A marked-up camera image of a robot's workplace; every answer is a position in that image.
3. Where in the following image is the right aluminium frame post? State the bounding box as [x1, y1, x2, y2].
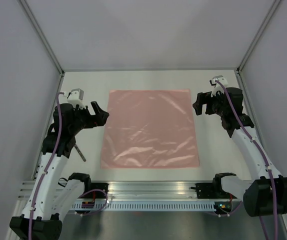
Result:
[236, 0, 283, 74]

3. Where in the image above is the white slotted cable duct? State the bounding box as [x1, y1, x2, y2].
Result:
[69, 201, 216, 212]

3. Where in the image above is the aluminium frame post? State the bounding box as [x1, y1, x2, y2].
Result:
[17, 0, 65, 76]
[236, 0, 283, 74]

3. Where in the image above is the left aluminium frame post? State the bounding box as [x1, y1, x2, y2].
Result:
[17, 0, 65, 76]

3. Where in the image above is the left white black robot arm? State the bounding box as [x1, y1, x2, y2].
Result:
[9, 101, 109, 240]

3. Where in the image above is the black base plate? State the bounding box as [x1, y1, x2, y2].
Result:
[189, 182, 243, 200]
[89, 182, 109, 200]

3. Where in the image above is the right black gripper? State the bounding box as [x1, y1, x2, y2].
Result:
[192, 88, 228, 117]

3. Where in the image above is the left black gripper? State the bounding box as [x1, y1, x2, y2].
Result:
[69, 101, 109, 135]

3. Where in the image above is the pink cloth napkin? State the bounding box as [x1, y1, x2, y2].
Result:
[100, 89, 200, 169]

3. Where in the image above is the aluminium mounting rail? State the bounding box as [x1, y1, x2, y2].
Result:
[18, 180, 249, 201]

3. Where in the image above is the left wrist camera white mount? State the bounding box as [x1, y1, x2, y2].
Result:
[61, 88, 86, 110]

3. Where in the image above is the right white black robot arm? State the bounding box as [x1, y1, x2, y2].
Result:
[192, 87, 287, 217]

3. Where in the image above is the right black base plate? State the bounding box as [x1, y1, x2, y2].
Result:
[189, 182, 243, 200]

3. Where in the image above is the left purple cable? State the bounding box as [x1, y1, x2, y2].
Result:
[28, 91, 67, 240]

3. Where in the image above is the silver table knife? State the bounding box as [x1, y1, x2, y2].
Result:
[74, 144, 87, 162]

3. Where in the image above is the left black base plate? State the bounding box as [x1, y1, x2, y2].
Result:
[89, 182, 109, 200]

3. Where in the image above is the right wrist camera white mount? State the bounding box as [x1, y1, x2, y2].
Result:
[209, 75, 228, 97]

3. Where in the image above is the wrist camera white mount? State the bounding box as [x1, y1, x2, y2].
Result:
[209, 75, 228, 97]
[61, 88, 86, 110]

